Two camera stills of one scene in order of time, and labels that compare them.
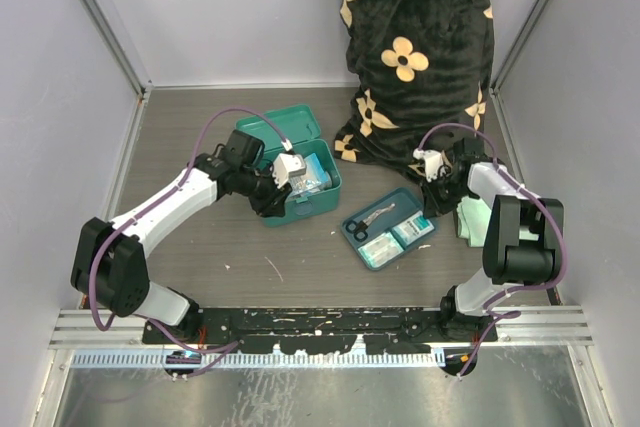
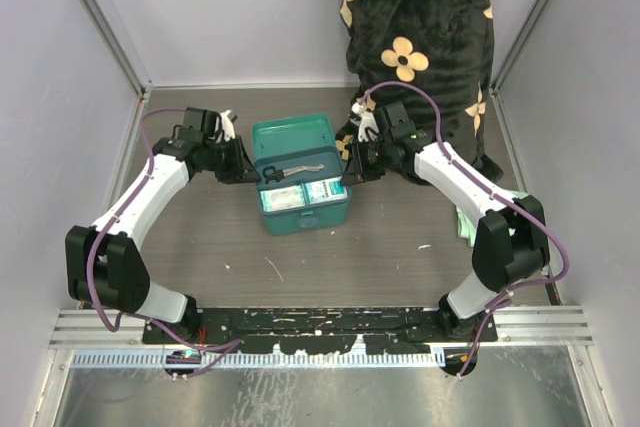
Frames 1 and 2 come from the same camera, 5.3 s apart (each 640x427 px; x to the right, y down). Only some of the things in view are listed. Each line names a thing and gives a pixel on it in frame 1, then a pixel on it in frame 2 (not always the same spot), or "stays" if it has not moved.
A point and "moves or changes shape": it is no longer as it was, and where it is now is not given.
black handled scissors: (360, 228) to (271, 173)
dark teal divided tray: (388, 228) to (292, 166)
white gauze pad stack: (381, 250) moves or changes shape
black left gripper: (274, 204) to (243, 171)
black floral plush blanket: (420, 44) stays
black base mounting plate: (377, 330) stays
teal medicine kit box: (299, 130) moves or changes shape
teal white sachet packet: (413, 228) to (326, 190)
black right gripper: (433, 206) to (353, 175)
